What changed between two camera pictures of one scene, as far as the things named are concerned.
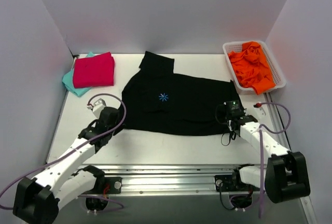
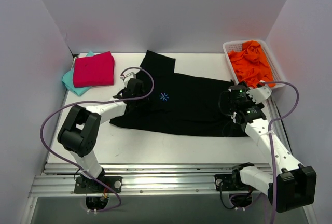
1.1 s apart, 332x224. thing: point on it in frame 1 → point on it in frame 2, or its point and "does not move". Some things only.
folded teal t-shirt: (68, 81) does not move
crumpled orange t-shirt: (251, 68) does not move
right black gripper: (234, 112) → (231, 124)
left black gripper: (114, 115) → (138, 102)
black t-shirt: (156, 100) does not move
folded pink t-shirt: (96, 71) does not move
